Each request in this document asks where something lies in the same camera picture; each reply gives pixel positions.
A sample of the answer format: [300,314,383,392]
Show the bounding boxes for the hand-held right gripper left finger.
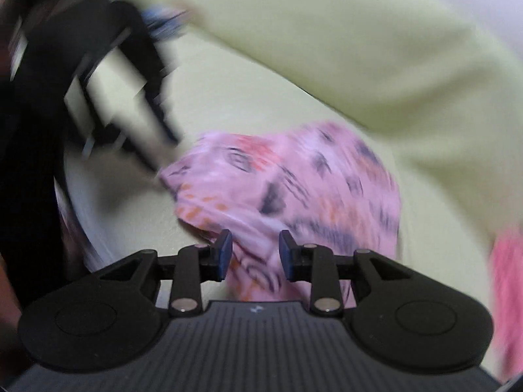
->
[99,230,233,318]

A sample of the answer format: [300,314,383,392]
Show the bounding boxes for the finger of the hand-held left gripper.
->
[118,2,183,146]
[64,86,161,173]

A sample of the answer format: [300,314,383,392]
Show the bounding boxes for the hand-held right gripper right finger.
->
[278,230,413,318]

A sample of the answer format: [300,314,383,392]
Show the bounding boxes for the pink printed pants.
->
[159,120,403,309]

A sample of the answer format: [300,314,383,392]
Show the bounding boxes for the dark checked cloth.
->
[142,5,193,40]

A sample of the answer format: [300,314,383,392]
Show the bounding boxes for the yellow-green sofa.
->
[61,0,523,381]

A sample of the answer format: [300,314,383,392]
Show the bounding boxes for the pink knit cloth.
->
[489,229,523,378]

